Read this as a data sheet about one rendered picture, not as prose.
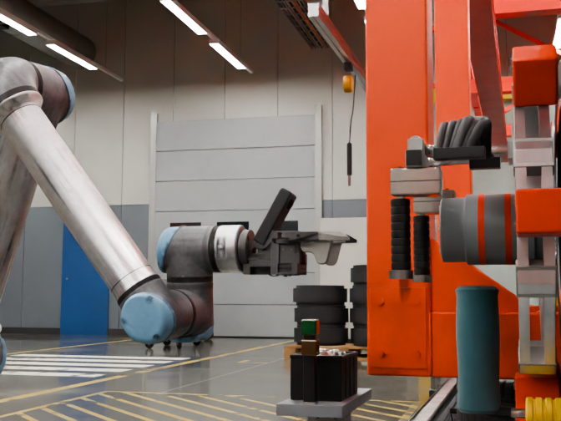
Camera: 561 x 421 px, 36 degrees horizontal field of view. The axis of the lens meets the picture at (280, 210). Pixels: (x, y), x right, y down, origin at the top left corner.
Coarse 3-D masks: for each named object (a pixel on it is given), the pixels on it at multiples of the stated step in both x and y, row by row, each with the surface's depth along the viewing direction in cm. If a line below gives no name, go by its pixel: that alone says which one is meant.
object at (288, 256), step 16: (240, 240) 162; (272, 240) 161; (240, 256) 162; (256, 256) 163; (272, 256) 160; (288, 256) 159; (304, 256) 163; (256, 272) 164; (272, 272) 159; (288, 272) 158; (304, 272) 162
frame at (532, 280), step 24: (528, 144) 144; (552, 144) 143; (528, 168) 143; (552, 168) 142; (552, 240) 140; (528, 264) 142; (552, 264) 140; (528, 288) 141; (552, 288) 140; (528, 312) 145; (552, 312) 144; (528, 336) 148; (552, 336) 147; (528, 360) 152; (552, 360) 151
